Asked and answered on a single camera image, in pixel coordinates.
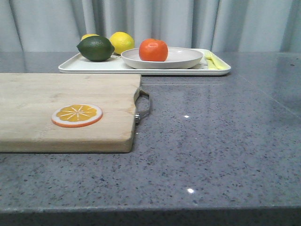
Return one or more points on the beige round plate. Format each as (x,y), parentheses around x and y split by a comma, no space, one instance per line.
(178,58)

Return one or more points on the orange fruit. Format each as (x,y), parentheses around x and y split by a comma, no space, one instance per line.
(153,50)

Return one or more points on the white bear tray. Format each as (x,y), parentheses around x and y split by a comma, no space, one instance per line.
(115,64)

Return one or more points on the orange slice toy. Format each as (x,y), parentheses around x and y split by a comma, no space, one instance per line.
(77,115)

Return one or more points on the yellow lemon right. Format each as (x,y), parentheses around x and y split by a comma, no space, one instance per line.
(122,42)

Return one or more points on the yellow lemon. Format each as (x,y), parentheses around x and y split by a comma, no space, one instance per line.
(88,35)
(122,42)

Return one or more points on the yellow plastic fork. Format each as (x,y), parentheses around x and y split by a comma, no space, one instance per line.
(214,62)

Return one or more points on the dark green lime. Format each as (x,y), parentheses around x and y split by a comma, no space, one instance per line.
(96,48)

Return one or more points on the yellow lemon rear left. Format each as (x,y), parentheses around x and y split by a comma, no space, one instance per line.
(88,35)

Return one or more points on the wooden cutting board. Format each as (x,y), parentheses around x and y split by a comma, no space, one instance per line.
(28,100)

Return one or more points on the grey curtain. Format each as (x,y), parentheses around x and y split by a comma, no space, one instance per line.
(218,25)

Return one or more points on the metal cutting board handle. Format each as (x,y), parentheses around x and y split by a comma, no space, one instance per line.
(144,107)

